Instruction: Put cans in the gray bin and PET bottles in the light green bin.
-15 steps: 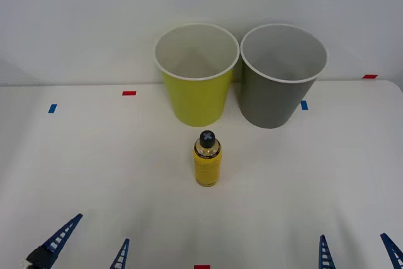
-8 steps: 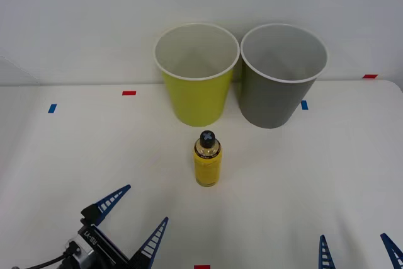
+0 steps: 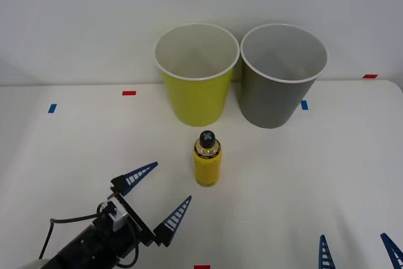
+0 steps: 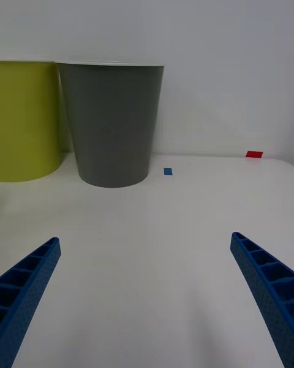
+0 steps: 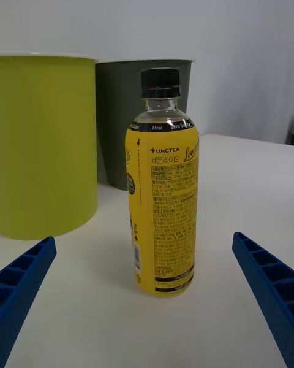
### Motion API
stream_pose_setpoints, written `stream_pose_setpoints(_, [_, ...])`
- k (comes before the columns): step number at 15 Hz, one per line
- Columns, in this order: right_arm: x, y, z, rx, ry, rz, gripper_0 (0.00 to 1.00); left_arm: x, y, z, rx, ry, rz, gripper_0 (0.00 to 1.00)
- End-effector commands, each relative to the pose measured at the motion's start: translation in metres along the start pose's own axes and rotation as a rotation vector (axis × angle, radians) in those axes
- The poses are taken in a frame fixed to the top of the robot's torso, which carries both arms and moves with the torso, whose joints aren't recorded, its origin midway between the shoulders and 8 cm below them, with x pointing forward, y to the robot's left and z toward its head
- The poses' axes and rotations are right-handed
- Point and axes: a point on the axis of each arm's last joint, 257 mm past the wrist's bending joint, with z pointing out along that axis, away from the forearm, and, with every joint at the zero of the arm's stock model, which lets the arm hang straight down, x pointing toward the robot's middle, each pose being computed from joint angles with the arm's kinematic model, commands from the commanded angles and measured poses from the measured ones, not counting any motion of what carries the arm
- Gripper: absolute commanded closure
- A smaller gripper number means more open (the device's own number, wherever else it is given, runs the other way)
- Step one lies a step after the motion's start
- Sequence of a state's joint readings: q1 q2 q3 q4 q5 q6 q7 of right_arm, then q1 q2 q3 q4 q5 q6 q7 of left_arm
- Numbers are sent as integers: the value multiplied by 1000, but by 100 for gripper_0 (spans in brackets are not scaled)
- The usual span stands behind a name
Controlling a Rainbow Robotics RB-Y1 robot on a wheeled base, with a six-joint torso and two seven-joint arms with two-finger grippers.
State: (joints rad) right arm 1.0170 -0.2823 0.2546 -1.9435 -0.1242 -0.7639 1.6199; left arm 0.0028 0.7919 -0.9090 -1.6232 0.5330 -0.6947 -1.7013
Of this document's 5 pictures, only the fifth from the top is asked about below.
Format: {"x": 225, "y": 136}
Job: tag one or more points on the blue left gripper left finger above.
{"x": 21, "y": 288}

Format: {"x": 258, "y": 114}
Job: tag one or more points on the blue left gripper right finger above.
{"x": 272, "y": 285}

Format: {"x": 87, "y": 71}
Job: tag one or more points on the yellow label bottle black cap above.
{"x": 163, "y": 208}

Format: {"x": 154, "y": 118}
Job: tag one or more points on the yellow-green plastic bin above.
{"x": 46, "y": 147}

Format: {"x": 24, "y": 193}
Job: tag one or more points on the grey plastic bin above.
{"x": 118, "y": 122}

